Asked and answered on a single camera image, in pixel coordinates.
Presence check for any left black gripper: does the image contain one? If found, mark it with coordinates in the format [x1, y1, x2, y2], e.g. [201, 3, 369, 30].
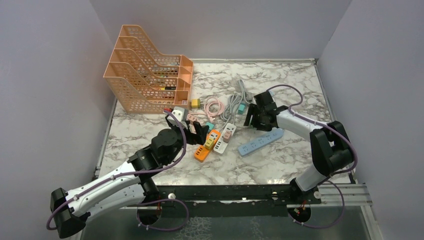
[165, 120, 209, 165]

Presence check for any yellow cube plug adapter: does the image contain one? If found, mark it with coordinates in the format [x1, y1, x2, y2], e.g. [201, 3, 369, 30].
[204, 136, 215, 150]

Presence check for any pink plug adapter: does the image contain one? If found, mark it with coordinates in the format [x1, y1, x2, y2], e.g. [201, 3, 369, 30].
[186, 113, 199, 122]
[222, 130, 232, 143]

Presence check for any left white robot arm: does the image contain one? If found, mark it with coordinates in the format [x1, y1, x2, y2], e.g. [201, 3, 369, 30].
[46, 112, 209, 239]

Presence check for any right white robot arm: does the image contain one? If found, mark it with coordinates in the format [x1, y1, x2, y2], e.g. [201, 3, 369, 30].
[244, 91, 358, 204]

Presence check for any teal cube plug adapter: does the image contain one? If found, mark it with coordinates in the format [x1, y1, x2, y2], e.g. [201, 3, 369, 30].
[205, 122, 215, 132]

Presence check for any orange power strip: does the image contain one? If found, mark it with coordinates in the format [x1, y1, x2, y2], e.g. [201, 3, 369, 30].
[194, 129, 221, 163]

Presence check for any white power strip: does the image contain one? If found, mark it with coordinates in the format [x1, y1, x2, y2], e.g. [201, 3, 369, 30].
[213, 123, 237, 156]

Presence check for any blue power strip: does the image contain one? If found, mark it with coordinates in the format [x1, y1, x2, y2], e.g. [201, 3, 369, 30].
[237, 128, 285, 157]

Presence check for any yellow adapter near organizer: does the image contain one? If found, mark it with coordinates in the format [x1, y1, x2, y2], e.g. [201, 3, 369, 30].
[190, 98, 202, 109]

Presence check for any orange mesh file organizer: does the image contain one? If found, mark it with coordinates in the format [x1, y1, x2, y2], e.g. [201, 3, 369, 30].
[103, 24, 194, 114]

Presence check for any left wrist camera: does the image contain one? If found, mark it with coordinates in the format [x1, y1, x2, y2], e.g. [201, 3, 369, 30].
[164, 106, 189, 124]

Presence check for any grey coiled cable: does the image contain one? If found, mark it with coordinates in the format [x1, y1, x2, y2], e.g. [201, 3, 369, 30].
[219, 78, 255, 122]

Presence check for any pink coiled cable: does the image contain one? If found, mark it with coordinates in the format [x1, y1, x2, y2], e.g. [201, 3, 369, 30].
[195, 96, 227, 122]

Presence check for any black mounting rail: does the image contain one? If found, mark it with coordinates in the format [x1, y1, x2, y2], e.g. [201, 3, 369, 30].
[137, 184, 322, 218]

